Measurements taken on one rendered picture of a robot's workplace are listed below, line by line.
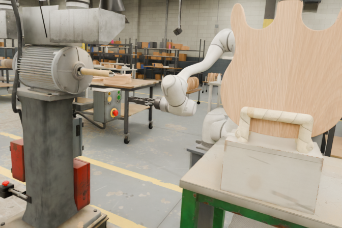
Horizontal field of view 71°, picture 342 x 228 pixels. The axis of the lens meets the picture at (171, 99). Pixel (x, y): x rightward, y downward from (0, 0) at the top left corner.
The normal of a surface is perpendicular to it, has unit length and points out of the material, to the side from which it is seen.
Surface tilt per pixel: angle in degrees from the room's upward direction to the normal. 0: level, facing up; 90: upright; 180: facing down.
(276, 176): 90
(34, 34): 90
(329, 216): 0
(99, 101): 90
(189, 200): 91
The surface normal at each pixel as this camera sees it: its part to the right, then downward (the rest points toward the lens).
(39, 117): -0.45, 0.13
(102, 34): 0.89, 0.13
